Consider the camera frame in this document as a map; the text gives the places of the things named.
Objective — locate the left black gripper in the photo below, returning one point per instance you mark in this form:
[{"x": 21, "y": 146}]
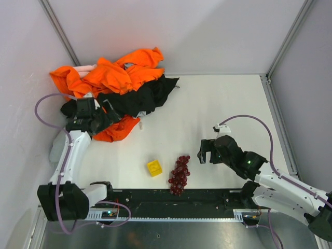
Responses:
[{"x": 104, "y": 115}]

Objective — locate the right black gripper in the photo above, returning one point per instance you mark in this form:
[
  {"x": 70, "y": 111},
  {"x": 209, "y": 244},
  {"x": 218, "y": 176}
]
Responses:
[{"x": 210, "y": 152}]

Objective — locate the orange drawstring shorts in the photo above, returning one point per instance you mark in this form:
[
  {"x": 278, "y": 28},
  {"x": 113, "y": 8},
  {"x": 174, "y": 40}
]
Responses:
[{"x": 118, "y": 131}]

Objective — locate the black cloth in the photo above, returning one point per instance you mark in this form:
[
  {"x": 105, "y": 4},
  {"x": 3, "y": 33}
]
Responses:
[{"x": 142, "y": 102}]

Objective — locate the orange hoodie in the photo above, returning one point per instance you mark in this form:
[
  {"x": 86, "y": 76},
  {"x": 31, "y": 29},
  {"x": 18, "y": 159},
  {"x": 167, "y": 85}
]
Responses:
[{"x": 127, "y": 74}]

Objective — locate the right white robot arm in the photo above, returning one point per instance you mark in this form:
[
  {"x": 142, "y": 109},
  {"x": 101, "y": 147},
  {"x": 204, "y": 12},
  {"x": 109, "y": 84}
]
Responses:
[{"x": 270, "y": 187}]

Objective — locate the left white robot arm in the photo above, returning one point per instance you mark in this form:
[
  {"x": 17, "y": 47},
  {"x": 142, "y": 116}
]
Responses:
[{"x": 61, "y": 198}]

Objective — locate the pink cloth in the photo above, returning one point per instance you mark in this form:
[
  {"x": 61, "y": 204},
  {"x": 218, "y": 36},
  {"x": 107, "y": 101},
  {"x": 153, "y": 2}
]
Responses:
[{"x": 84, "y": 70}]

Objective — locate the grey cloth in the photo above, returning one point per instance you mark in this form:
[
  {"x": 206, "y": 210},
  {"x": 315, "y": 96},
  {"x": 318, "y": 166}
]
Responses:
[{"x": 57, "y": 148}]

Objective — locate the red grape bunch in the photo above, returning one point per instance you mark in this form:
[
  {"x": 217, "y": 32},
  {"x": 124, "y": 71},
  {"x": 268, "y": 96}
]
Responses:
[{"x": 179, "y": 175}]

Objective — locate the yellow toy block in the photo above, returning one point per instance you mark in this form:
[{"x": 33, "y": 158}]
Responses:
[{"x": 154, "y": 168}]

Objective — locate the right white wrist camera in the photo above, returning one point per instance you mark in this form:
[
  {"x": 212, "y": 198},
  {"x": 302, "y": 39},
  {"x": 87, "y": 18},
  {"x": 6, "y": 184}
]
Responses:
[{"x": 222, "y": 129}]

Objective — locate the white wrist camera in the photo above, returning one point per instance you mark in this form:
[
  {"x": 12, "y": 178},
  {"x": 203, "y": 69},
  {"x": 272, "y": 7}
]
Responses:
[
  {"x": 222, "y": 129},
  {"x": 90, "y": 95}
]

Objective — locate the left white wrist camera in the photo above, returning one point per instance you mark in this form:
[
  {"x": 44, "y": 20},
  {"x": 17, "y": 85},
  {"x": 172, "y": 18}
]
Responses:
[{"x": 90, "y": 95}]

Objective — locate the white cable duct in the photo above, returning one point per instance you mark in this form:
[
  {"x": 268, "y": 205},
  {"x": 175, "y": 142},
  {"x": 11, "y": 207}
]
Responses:
[{"x": 97, "y": 216}]

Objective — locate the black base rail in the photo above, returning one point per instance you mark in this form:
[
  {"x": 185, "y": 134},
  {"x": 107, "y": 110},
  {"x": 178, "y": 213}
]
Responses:
[{"x": 159, "y": 203}]

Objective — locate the left aluminium frame post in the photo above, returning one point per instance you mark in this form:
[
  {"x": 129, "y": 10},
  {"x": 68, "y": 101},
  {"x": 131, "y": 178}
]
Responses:
[{"x": 59, "y": 30}]

